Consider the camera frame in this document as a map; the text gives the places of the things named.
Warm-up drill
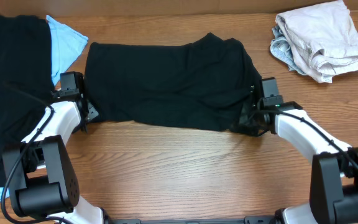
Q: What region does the black t-shirt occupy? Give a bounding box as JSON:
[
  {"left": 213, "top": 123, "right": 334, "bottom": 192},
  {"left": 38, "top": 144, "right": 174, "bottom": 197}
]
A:
[{"left": 85, "top": 34, "right": 261, "bottom": 131}]

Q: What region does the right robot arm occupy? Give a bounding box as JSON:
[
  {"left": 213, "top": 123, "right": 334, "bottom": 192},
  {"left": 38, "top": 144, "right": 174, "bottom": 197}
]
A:
[{"left": 237, "top": 85, "right": 358, "bottom": 224}]

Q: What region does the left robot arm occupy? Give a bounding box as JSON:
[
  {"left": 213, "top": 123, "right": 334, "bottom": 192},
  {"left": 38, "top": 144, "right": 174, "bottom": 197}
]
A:
[{"left": 1, "top": 93, "right": 111, "bottom": 223}]

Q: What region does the light blue shirt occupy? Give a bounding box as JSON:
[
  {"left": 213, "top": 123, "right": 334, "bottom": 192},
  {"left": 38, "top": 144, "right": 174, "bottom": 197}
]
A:
[{"left": 0, "top": 15, "right": 89, "bottom": 201}]

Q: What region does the black shirt with logo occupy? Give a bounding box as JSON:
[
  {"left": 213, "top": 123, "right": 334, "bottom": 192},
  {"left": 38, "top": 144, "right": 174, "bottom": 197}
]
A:
[{"left": 0, "top": 16, "right": 54, "bottom": 187}]

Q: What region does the blue grey folded garment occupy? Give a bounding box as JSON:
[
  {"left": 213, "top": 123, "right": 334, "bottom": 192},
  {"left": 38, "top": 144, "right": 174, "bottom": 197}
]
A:
[{"left": 270, "top": 25, "right": 306, "bottom": 75}]

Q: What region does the white folded garment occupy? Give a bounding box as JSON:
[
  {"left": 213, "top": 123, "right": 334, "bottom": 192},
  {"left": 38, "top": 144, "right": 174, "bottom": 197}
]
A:
[{"left": 275, "top": 1, "right": 358, "bottom": 83}]

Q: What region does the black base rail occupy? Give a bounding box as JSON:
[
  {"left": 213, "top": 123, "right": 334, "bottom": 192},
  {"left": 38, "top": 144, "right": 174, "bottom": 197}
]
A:
[{"left": 104, "top": 215, "right": 283, "bottom": 224}]

